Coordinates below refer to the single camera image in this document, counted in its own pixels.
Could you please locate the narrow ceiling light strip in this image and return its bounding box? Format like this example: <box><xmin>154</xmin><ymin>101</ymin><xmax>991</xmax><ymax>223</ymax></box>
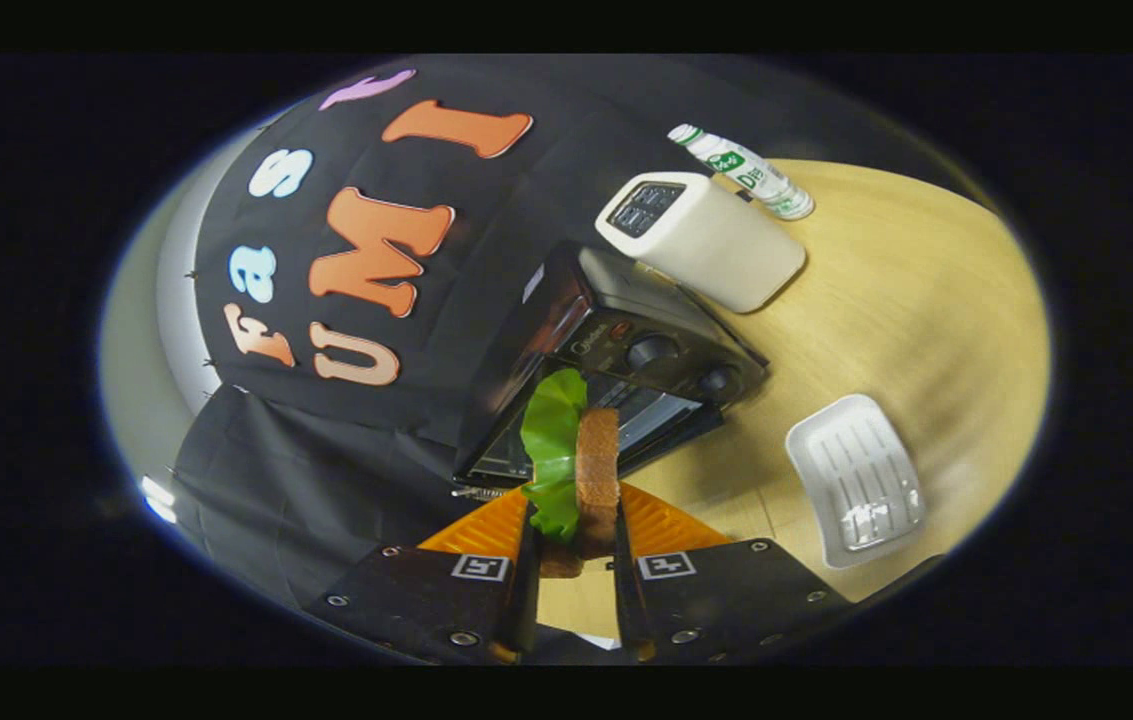
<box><xmin>139</xmin><ymin>475</ymin><xmax>179</xmax><ymax>526</ymax></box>

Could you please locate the white pop-up toaster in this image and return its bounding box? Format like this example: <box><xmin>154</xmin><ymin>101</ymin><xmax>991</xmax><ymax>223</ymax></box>
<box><xmin>594</xmin><ymin>171</ymin><xmax>808</xmax><ymax>315</ymax></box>

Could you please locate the white ribbed plastic tray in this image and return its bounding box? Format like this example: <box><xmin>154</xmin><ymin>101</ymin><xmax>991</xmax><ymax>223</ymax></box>
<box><xmin>784</xmin><ymin>393</ymin><xmax>928</xmax><ymax>571</ymax></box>

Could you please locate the white plastic bottle green label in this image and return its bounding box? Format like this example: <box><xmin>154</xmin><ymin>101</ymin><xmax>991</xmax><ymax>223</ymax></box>
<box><xmin>667</xmin><ymin>123</ymin><xmax>816</xmax><ymax>222</ymax></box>

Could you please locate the black toaster oven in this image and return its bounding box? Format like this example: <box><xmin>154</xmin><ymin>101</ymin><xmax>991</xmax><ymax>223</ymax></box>
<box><xmin>453</xmin><ymin>240</ymin><xmax>769</xmax><ymax>499</ymax></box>

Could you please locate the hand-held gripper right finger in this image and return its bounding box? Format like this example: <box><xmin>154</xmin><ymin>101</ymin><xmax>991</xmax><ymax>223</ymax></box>
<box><xmin>610</xmin><ymin>480</ymin><xmax>857</xmax><ymax>666</ymax></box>

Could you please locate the lettuce sandwich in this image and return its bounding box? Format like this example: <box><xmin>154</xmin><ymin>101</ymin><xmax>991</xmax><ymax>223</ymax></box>
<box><xmin>518</xmin><ymin>368</ymin><xmax>624</xmax><ymax>579</ymax></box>

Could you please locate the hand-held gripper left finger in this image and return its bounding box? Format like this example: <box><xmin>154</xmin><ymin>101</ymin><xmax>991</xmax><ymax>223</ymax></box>
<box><xmin>302</xmin><ymin>486</ymin><xmax>544</xmax><ymax>667</ymax></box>

